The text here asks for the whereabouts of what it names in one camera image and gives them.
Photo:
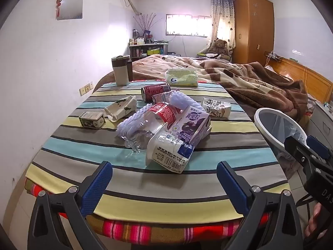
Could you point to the black and white patterned box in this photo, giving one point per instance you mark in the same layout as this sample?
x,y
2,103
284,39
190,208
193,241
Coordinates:
x,y
216,108

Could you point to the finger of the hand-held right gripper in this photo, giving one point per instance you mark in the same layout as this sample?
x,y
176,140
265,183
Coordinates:
x,y
299,153
317,144

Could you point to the person's right hand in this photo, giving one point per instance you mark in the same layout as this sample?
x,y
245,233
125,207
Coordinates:
x,y
313,221

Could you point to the crushed cream carton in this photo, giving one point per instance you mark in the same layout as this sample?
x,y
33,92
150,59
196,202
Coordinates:
x,y
119,106

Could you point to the patterned curtain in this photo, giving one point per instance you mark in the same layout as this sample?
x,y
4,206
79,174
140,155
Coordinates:
x,y
221,18

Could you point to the wall socket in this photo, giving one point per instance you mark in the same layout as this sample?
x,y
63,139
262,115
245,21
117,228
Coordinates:
x,y
83,90

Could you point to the red hanging ornament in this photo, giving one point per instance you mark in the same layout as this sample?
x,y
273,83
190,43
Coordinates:
x,y
59,4

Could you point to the white air conditioner pipe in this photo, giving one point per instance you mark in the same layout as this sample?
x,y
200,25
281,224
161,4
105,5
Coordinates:
x,y
130,2

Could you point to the brown and cream thermos mug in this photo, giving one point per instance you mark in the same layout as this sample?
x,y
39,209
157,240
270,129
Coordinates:
x,y
121,70

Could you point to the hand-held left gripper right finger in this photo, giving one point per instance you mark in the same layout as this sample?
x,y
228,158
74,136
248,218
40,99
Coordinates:
x,y
231,185

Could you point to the clear plastic bin liner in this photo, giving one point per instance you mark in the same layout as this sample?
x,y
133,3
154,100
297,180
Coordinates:
x,y
281,125

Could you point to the barred window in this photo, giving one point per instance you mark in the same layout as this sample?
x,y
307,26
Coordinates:
x,y
187,24

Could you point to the wooden bed headboard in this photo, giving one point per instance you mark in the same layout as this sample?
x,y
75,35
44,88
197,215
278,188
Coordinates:
x,y
299,75

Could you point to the grey wall board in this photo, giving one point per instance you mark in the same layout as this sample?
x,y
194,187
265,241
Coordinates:
x,y
71,5

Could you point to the white trash bin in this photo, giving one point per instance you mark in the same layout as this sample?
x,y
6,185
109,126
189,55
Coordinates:
x,y
262,130

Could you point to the black rack with power strip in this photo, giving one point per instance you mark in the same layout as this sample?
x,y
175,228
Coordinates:
x,y
271,55

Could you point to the shelf with bottles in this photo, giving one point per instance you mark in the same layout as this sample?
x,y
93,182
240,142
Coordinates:
x,y
140,50

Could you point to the small green and white box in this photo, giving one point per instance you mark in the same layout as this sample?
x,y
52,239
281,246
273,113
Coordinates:
x,y
91,119

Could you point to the vase of bare branches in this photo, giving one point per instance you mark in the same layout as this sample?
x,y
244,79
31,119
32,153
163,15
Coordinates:
x,y
147,26

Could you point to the green tissue pack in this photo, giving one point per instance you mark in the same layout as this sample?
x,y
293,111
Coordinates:
x,y
182,76

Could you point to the wooden wardrobe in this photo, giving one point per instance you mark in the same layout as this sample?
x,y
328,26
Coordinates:
x,y
252,31

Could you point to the brown patterned blanket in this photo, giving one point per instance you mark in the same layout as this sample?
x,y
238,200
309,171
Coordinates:
x,y
234,78

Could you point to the clear bottle with red label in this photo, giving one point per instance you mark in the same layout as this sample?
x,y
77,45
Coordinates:
x,y
161,112

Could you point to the purple milk carton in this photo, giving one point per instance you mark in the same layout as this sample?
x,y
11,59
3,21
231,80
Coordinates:
x,y
190,125

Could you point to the red drink can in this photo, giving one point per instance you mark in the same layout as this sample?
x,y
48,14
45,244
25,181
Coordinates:
x,y
154,91

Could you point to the grey drawer dresser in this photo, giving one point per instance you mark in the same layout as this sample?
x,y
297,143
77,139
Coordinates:
x,y
322,119

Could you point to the small pink carton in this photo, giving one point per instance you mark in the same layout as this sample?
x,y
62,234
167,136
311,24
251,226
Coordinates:
x,y
162,96

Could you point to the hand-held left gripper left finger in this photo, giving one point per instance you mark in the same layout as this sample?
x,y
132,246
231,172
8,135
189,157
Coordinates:
x,y
96,187

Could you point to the brown teddy bear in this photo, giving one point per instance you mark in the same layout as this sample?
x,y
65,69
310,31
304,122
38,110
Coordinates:
x,y
219,47

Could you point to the white foam net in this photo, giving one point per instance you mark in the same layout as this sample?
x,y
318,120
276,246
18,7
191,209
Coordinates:
x,y
130,125
184,100

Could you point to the white and blue milk carton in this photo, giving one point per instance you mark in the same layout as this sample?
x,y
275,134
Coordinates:
x,y
166,153

